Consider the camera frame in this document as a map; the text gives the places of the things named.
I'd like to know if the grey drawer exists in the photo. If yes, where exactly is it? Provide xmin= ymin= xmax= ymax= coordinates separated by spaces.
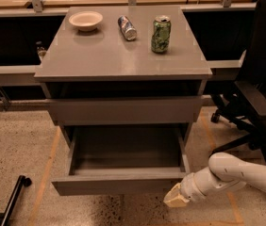
xmin=49 ymin=96 xmax=202 ymax=125
xmin=52 ymin=124 xmax=190 ymax=196

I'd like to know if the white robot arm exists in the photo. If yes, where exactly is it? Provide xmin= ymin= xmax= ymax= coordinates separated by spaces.
xmin=163 ymin=153 xmax=266 ymax=207

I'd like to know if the closed grey top drawer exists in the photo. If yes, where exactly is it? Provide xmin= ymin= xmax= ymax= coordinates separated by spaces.
xmin=49 ymin=96 xmax=202 ymax=125

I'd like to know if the grey drawer cabinet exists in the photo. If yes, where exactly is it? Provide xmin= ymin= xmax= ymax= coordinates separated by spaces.
xmin=35 ymin=6 xmax=211 ymax=142

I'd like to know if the black office chair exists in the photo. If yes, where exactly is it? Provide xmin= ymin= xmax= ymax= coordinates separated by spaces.
xmin=211 ymin=0 xmax=266 ymax=166

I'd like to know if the green crushed soda can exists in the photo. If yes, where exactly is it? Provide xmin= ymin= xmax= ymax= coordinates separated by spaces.
xmin=151 ymin=15 xmax=172 ymax=54

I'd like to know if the blue silver soda can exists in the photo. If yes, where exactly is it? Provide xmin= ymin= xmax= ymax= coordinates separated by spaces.
xmin=118 ymin=15 xmax=137 ymax=40

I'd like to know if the black wheeled stand leg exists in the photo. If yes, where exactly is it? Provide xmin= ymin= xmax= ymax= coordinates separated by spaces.
xmin=0 ymin=175 xmax=32 ymax=226

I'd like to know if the white paper bowl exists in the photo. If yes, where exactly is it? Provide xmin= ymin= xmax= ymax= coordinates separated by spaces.
xmin=69 ymin=11 xmax=103 ymax=32

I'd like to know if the long grey desk frame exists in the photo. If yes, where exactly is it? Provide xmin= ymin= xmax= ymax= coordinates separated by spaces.
xmin=0 ymin=4 xmax=255 ymax=110

